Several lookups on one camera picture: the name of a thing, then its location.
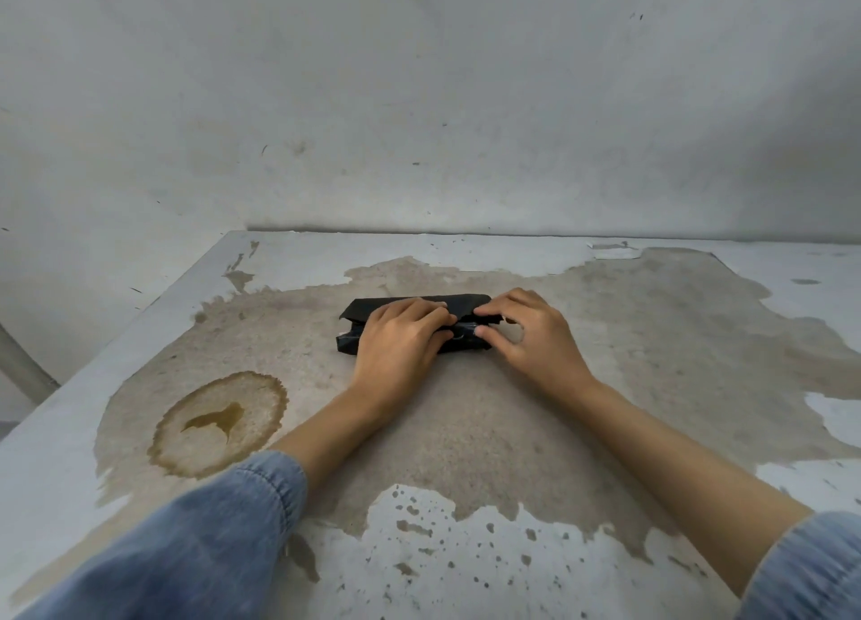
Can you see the person's left thumb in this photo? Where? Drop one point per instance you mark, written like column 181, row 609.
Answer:
column 444, row 338

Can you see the person's left forearm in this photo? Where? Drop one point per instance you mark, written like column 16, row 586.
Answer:
column 202, row 525

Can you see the person's right thumb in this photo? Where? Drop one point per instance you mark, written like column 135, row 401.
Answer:
column 490, row 337

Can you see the black cloth pouch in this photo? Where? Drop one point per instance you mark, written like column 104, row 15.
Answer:
column 417, row 310

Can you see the person's right hand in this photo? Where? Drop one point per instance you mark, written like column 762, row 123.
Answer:
column 545, row 350

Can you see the person's right forearm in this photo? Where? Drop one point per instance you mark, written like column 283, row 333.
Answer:
column 706, row 498

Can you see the person's left hand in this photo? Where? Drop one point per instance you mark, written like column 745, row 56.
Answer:
column 393, row 357

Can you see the grey metal pole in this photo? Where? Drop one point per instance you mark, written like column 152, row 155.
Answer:
column 23, row 367

